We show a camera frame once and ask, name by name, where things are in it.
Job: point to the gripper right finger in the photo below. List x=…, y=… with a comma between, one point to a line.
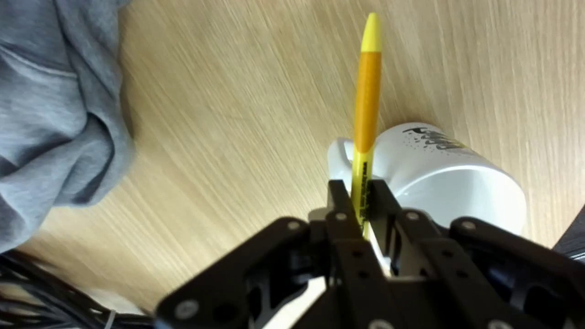
x=480, y=260

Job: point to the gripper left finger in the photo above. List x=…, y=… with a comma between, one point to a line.
x=279, y=269

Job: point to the yellow pen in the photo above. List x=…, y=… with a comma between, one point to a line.
x=367, y=109

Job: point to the white mug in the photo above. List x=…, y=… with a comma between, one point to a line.
x=438, y=178

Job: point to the grey cloth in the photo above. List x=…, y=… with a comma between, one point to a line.
x=50, y=114

